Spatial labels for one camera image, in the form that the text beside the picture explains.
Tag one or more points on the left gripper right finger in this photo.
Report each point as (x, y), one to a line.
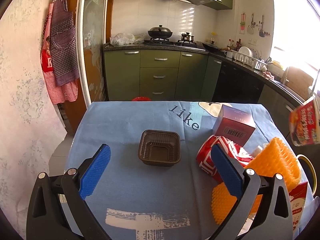
(273, 219)

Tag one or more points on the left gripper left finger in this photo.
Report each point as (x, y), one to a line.
(46, 218)

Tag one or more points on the red white carton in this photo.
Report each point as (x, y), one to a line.
(297, 200)

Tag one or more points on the red crushed soda can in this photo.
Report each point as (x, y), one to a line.
(210, 154)

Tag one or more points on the maroon cardboard box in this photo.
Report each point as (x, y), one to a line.
(234, 124)

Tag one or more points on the yellow rimmed trash bin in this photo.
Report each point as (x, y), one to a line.
(309, 171)

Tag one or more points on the green kitchen cabinets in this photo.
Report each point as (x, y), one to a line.
(167, 74)

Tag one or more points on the blue printed tablecloth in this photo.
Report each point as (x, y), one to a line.
(137, 201)

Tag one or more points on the red checkered apron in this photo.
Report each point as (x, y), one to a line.
(57, 94)

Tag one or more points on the brown plastic tray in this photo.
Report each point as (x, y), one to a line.
(159, 148)

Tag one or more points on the red plastic stool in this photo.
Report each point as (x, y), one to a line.
(141, 98)

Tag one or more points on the purple checkered apron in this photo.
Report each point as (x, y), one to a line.
(63, 44)

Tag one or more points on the dish drying rack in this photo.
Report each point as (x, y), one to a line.
(245, 56)

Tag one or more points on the white plastic bag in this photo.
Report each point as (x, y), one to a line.
(122, 39)

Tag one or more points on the black wok with lid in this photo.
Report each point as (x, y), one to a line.
(160, 32)

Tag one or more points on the glass sliding door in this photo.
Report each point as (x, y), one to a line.
(90, 39)

